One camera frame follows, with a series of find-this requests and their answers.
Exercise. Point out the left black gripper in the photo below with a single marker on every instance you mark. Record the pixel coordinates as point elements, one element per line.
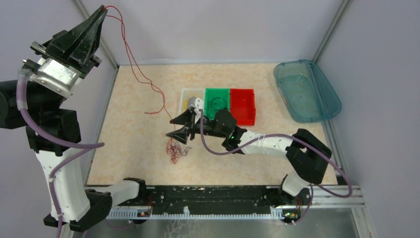
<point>61,42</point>

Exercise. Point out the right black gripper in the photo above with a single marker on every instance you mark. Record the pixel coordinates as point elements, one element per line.
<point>181,135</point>

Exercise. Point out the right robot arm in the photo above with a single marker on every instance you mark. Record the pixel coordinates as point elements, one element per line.
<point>222,136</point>

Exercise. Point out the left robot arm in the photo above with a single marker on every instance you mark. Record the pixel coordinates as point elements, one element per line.
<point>33,101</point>

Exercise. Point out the white plastic bin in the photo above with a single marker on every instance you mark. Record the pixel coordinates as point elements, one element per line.
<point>187,93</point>

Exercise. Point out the green plastic bin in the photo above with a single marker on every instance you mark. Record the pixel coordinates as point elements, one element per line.
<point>216,99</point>

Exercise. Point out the red plastic bin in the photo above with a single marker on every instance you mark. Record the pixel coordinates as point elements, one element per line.
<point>242,106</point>

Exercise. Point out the teal transparent tub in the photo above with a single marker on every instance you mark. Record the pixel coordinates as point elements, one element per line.
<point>305,90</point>

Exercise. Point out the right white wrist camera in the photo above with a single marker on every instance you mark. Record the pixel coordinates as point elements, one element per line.
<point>196,106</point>

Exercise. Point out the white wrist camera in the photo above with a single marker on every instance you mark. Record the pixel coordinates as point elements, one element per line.
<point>50,74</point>
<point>196,106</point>

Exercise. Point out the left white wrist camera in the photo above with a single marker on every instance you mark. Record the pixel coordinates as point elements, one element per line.
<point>50,74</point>

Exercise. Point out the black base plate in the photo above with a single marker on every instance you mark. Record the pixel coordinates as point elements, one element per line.
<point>216,200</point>

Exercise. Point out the white toothed cable duct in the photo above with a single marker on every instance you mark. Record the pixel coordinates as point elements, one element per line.
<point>135,214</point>

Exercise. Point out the aluminium frame rail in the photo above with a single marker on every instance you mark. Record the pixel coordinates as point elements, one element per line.
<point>327,196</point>

